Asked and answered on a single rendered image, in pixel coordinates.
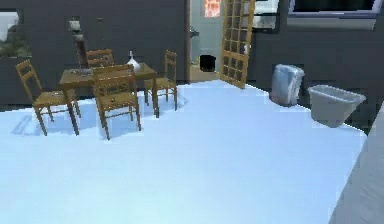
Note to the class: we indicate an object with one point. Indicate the brown wooden dining chair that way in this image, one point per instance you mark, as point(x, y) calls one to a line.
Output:
point(100, 58)
point(164, 82)
point(46, 98)
point(116, 98)

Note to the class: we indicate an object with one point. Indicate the small black box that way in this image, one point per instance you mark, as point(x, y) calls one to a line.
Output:
point(207, 63)

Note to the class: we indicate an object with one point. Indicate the white glass vase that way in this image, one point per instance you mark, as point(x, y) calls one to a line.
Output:
point(133, 63)

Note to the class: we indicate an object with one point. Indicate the brown wooden lattice door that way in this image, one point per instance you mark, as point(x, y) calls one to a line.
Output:
point(236, 43)

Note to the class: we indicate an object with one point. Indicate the grey lidded waste bin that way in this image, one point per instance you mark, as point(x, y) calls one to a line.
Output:
point(286, 84)

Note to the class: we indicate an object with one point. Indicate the orange framed picture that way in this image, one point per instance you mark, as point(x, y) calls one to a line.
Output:
point(212, 8)

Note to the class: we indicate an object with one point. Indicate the brown wooden dining table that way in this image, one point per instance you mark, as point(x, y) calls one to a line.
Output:
point(77, 78)

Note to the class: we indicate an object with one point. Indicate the white framed window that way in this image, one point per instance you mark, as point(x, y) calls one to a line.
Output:
point(333, 8)
point(265, 13)

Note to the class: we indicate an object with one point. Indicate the dark brown pepper mill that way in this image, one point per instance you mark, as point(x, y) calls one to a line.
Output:
point(81, 53)

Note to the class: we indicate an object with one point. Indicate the white plastic tub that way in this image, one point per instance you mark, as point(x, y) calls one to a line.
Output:
point(332, 104)

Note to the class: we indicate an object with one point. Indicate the dark framed window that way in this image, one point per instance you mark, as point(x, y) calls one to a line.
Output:
point(11, 33)

